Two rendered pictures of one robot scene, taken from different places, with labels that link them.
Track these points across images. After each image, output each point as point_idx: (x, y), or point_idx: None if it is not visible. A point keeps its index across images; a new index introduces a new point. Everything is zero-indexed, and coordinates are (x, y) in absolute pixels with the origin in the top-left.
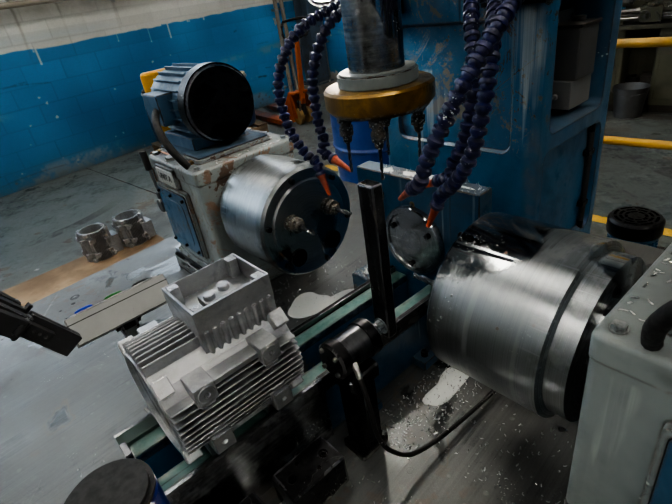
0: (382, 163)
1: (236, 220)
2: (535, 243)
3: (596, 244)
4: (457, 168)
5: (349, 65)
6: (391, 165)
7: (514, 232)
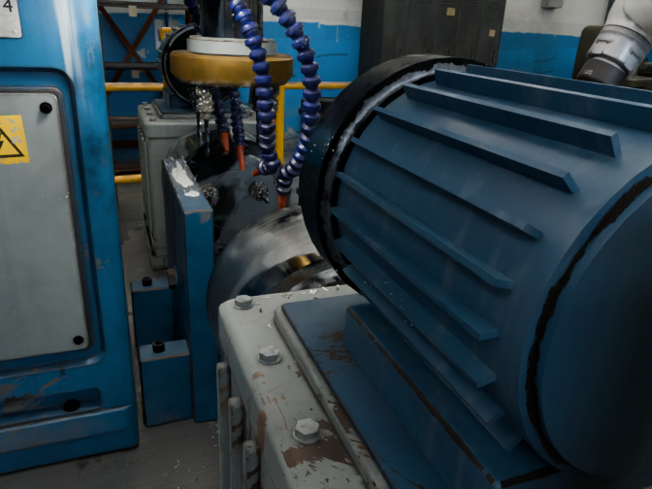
0: (256, 126)
1: None
2: (231, 129)
3: (210, 124)
4: (240, 100)
5: (262, 30)
6: (178, 197)
7: (230, 132)
